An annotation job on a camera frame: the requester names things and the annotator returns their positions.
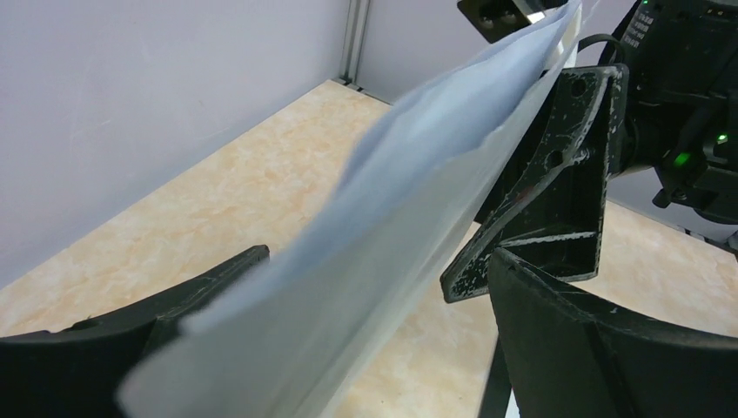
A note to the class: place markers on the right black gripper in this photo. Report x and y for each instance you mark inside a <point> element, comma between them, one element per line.
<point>682,101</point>

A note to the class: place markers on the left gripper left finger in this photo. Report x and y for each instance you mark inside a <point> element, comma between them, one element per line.
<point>75,372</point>

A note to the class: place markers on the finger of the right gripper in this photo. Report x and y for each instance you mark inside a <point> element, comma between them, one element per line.
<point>495,19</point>
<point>547,207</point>

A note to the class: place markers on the white paper stack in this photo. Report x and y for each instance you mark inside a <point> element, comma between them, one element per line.
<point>290,336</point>

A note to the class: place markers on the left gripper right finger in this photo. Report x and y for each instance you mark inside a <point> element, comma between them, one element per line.
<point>564,352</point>

